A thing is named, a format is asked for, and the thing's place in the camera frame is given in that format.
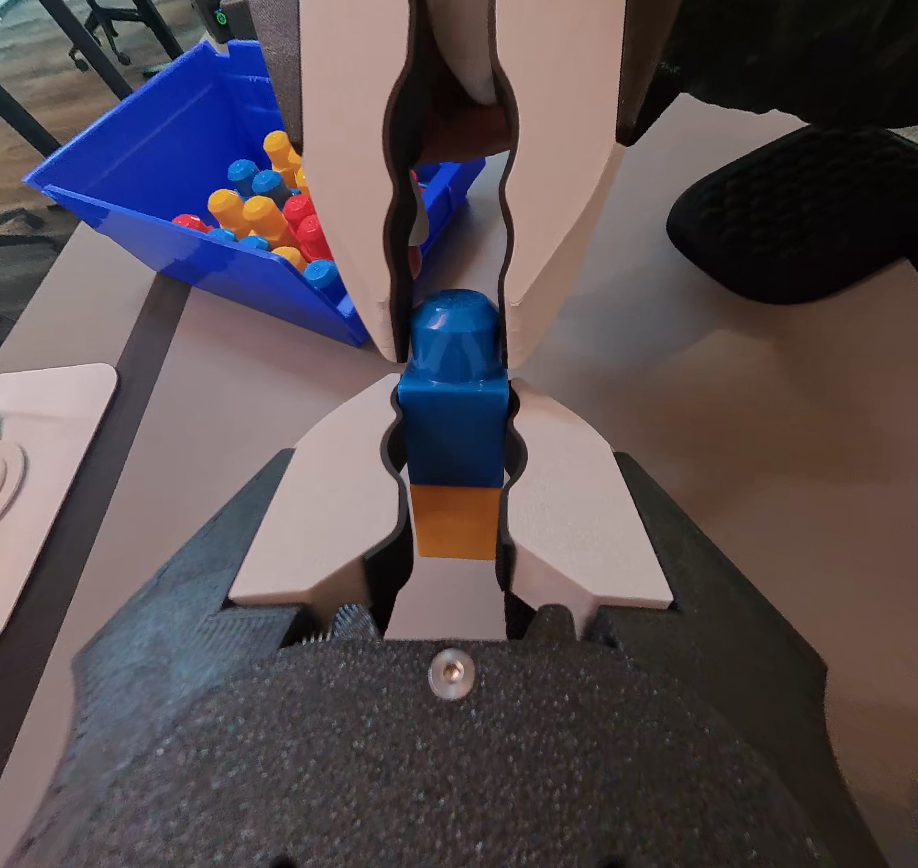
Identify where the person's right hand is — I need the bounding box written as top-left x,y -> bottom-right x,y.
419,97 -> 515,166

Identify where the pile of mega blocks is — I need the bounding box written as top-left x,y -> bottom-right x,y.
172,129 -> 349,306

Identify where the small black box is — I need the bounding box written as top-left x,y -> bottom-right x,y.
188,0 -> 253,44

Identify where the orange mega block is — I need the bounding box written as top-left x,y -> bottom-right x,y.
410,484 -> 501,562

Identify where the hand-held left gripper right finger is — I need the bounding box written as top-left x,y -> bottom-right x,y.
498,378 -> 675,634

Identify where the blue plastic bin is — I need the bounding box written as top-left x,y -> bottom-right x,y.
23,39 -> 489,349

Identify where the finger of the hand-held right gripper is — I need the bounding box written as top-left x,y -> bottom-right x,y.
296,0 -> 420,364
493,0 -> 634,370

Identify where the blue mega block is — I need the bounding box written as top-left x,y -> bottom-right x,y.
396,288 -> 512,489

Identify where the wooden office table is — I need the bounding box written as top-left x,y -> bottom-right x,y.
0,0 -> 184,159

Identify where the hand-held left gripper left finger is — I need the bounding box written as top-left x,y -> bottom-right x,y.
227,373 -> 417,631

